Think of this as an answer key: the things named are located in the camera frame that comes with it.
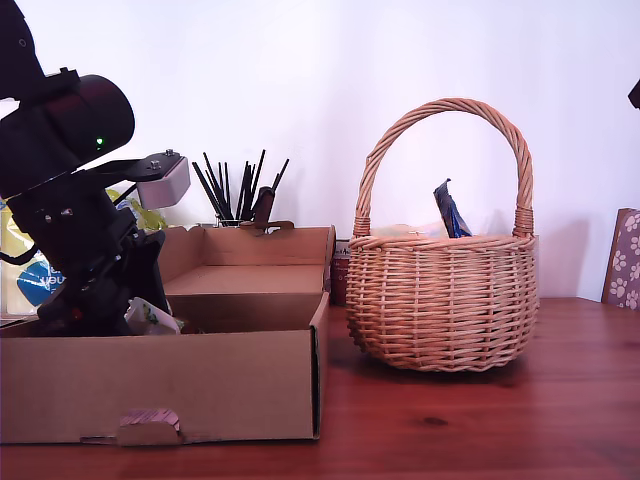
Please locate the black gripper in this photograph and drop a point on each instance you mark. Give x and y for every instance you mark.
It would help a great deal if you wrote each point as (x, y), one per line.
(80, 230)

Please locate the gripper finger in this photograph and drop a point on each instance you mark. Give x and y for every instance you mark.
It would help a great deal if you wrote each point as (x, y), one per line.
(636, 95)

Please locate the small white Galaxy bag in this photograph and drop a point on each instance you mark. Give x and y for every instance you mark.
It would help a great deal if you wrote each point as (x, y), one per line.
(155, 320)

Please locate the blue Terry's egg bag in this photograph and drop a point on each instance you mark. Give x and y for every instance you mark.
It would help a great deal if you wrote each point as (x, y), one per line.
(452, 215)

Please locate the red and white egg bag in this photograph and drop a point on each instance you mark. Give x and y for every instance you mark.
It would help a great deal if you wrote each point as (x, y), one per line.
(410, 231)

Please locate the brown cardboard box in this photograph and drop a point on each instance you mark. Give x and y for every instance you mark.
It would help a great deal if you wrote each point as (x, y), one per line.
(150, 385)

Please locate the paw print patterned box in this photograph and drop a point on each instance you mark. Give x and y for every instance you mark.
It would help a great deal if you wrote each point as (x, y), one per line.
(622, 260)

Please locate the woven wicker basket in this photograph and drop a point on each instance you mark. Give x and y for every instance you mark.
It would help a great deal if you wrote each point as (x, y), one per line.
(440, 300)

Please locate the yellow kitchen towel pack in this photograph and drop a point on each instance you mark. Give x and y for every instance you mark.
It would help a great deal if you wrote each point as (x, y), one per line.
(27, 285)

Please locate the thin black stick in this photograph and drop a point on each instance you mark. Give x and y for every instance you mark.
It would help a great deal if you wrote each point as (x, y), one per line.
(281, 175)
(216, 177)
(228, 185)
(243, 182)
(205, 182)
(257, 175)

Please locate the red label tin can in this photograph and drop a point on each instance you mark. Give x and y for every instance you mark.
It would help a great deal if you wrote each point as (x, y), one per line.
(341, 280)

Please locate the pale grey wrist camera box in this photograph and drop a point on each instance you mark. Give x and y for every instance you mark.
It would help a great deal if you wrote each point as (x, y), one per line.
(165, 185)

